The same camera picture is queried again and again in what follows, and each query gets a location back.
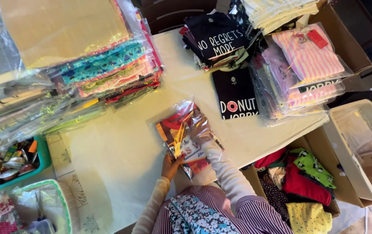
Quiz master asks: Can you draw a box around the person's right hand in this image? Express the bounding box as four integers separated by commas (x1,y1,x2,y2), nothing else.
189,121,218,149

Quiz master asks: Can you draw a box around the person's left hand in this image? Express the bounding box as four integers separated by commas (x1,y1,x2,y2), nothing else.
161,153,186,182

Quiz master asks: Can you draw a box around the clear plastic garment bag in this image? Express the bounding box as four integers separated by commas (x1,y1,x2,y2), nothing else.
146,96,224,181

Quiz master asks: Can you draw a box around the colourful printed folded garment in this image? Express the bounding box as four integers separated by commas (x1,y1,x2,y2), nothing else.
155,103,217,176

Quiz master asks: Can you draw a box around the white floral tablecloth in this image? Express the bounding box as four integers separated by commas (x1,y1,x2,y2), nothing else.
46,29,330,234

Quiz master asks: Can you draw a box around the blue floral scarf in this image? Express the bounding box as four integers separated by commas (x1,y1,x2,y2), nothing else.
167,194,240,234

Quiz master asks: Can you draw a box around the black donut print t-shirt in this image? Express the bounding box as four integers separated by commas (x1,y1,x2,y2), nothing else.
212,68,260,120

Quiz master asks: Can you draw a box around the maroon striped shirt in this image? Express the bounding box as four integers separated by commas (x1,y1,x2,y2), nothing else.
152,185,293,234

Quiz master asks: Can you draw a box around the cardboard box of loose clothes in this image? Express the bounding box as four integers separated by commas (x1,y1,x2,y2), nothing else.
241,136,341,234

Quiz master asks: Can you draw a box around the stack of dark folded t-shirts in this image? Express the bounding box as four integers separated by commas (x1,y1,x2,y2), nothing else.
179,9,262,73

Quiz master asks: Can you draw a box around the teal plastic basket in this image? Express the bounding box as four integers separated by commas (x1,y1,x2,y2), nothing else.
0,136,52,198

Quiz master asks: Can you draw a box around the white basket with green trim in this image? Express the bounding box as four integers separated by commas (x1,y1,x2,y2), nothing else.
0,179,73,234

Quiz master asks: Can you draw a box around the stack of packaged colourful garments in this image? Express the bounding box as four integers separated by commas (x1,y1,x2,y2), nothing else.
0,0,165,145

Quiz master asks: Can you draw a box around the stack of packaged pink garments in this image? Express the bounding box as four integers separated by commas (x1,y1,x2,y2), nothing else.
250,22,353,127

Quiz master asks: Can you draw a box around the heap of metal bowls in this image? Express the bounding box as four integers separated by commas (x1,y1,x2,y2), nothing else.
0,140,39,192

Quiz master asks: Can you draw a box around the stack of cream folded garments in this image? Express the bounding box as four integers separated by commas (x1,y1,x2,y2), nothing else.
240,0,320,36

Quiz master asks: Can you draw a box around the white plastic crate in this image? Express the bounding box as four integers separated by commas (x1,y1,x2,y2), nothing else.
323,99,372,207

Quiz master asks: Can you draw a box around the red hang tag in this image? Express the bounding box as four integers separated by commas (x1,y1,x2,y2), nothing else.
308,29,329,49

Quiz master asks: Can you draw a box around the empty brown cardboard box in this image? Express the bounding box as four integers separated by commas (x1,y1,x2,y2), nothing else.
308,3,372,75

